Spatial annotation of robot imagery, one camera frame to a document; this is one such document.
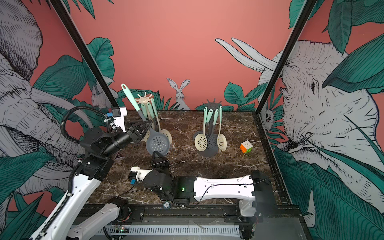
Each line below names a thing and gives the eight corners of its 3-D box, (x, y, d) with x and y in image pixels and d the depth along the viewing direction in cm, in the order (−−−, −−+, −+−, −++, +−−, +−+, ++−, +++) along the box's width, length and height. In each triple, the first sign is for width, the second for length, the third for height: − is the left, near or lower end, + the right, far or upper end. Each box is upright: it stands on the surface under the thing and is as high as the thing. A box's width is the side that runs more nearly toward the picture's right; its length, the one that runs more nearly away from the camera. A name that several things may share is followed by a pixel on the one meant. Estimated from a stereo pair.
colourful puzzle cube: (243, 154, 99) (245, 150, 94) (238, 147, 102) (240, 143, 98) (251, 151, 101) (253, 147, 96) (245, 144, 104) (248, 140, 100)
